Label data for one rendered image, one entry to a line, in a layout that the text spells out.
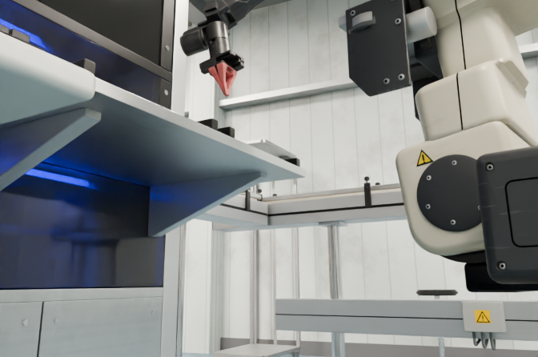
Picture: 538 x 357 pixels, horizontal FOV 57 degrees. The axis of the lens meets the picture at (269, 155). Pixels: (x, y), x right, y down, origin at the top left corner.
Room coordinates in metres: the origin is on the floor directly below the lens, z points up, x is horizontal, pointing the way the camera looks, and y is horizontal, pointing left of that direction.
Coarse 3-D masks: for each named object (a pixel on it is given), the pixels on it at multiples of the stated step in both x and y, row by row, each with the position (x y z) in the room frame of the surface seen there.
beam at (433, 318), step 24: (288, 312) 2.03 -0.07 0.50; (312, 312) 1.98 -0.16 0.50; (336, 312) 1.93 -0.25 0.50; (360, 312) 1.89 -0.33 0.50; (384, 312) 1.84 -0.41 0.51; (408, 312) 1.80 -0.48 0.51; (432, 312) 1.76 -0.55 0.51; (456, 312) 1.72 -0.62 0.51; (504, 312) 1.65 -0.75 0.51; (528, 312) 1.62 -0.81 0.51; (432, 336) 1.77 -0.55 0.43; (456, 336) 1.73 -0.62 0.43; (480, 336) 1.69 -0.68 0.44; (504, 336) 1.65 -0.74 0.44; (528, 336) 1.62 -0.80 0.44
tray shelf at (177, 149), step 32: (96, 96) 0.63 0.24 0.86; (128, 96) 0.67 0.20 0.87; (0, 128) 0.77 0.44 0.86; (96, 128) 0.78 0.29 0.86; (128, 128) 0.78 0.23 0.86; (160, 128) 0.78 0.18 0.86; (192, 128) 0.79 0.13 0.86; (64, 160) 0.99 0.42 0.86; (96, 160) 0.99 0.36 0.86; (128, 160) 0.99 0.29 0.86; (160, 160) 1.00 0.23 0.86; (192, 160) 1.00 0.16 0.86; (224, 160) 1.00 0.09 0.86; (256, 160) 1.00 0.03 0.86
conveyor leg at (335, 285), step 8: (320, 224) 1.95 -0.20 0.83; (328, 224) 1.94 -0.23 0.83; (336, 224) 1.93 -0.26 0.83; (344, 224) 1.96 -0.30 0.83; (328, 232) 1.96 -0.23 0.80; (336, 232) 1.95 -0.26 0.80; (328, 240) 1.97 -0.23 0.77; (336, 240) 1.95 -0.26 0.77; (328, 248) 1.97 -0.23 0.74; (336, 248) 1.95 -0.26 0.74; (328, 256) 1.97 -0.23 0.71; (336, 256) 1.95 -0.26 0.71; (328, 264) 1.98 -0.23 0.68; (336, 264) 1.95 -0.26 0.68; (336, 272) 1.95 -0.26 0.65; (336, 280) 1.95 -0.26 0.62; (336, 288) 1.95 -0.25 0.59; (336, 296) 1.95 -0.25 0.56; (336, 336) 1.95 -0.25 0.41; (336, 344) 1.95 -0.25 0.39; (344, 344) 1.97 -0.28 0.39; (336, 352) 1.95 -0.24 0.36; (344, 352) 1.96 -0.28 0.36
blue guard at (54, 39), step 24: (0, 0) 0.88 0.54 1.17; (24, 24) 0.93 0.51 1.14; (48, 24) 0.98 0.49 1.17; (48, 48) 0.98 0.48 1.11; (72, 48) 1.04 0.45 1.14; (96, 48) 1.09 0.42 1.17; (96, 72) 1.10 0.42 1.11; (120, 72) 1.17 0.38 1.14; (144, 72) 1.24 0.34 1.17; (144, 96) 1.24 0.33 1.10
